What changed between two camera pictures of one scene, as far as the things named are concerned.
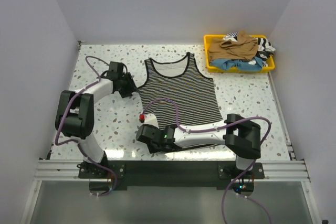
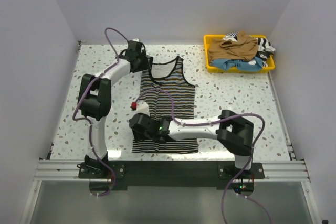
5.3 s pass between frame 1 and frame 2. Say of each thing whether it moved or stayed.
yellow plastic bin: stayed
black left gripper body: moved
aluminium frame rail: stayed
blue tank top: stayed
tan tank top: stayed
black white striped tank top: moved
